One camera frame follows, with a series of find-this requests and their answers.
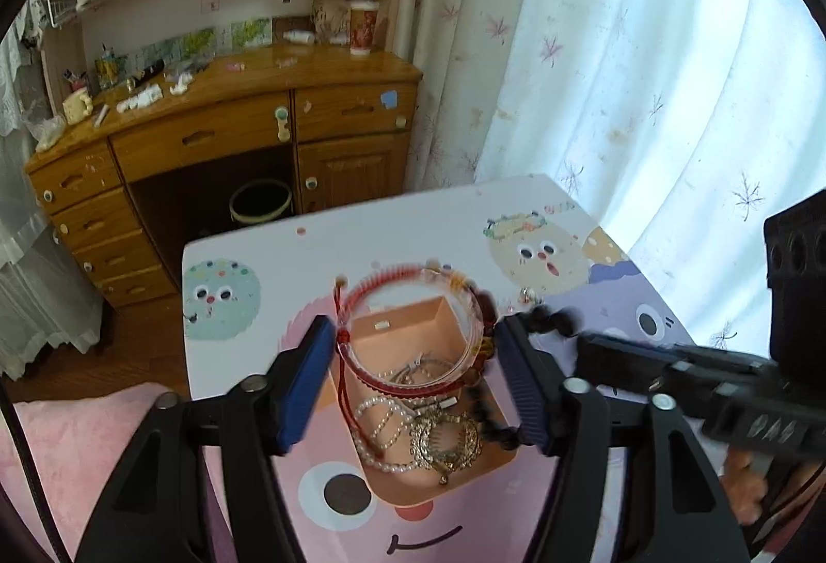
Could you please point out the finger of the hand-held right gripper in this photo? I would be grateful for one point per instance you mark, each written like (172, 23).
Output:
(632, 359)

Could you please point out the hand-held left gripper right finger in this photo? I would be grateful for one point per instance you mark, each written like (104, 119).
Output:
(523, 382)

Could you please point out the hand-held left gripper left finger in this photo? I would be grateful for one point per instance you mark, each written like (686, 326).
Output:
(303, 382)

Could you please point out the clear bangle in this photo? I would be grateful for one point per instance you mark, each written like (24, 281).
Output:
(476, 330)

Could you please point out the pink plastic tray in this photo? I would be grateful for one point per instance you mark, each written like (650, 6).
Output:
(497, 463)

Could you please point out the pink smart band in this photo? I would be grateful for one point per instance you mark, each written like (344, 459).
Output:
(419, 376)

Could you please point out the person's right hand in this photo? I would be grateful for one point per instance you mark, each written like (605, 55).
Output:
(745, 485)

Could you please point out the cartoon printed table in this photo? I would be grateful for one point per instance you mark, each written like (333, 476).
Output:
(245, 356)

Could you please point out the black waste bin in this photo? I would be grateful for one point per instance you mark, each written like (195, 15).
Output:
(261, 205)

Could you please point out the pink quilted blanket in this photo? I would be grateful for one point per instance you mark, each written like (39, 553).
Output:
(77, 440)

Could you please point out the wooden desk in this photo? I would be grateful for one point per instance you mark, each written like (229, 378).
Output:
(213, 137)

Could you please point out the white floral curtain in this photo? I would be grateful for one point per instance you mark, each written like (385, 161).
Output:
(645, 53)

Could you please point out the white lace cover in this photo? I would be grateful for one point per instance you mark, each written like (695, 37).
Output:
(26, 279)

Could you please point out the white tube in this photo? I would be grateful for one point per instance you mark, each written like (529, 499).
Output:
(298, 37)

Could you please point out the black tube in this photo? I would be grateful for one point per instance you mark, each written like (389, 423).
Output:
(148, 69)

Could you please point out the yellow mug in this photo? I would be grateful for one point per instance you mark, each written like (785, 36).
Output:
(77, 108)

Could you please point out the clear plastic bag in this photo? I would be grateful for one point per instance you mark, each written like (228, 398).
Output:
(48, 133)

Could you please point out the red paper cup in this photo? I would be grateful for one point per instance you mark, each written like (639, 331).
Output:
(363, 27)

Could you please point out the beige printed pot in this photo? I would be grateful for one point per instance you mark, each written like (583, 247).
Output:
(329, 17)

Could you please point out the glass jar with pens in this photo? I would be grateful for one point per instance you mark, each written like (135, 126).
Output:
(110, 69)

